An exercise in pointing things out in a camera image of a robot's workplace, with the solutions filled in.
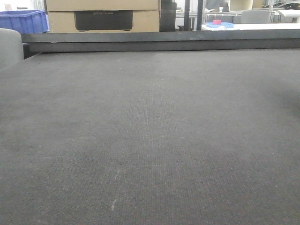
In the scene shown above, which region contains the large cardboard box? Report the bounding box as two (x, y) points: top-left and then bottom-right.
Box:
(46, 0), (161, 33)

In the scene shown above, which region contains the pink cylinder block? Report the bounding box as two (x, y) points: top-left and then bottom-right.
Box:
(213, 19), (222, 25)

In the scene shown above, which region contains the light blue tray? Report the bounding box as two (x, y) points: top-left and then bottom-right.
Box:
(205, 22), (234, 30)

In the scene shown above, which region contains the blue plastic crate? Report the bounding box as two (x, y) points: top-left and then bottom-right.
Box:
(0, 10), (49, 34)

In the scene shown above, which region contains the black shelf upright post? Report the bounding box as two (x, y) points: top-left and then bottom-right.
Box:
(196, 0), (203, 31)

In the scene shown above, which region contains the black conveyor side rail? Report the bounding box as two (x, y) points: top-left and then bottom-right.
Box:
(21, 29), (300, 53)

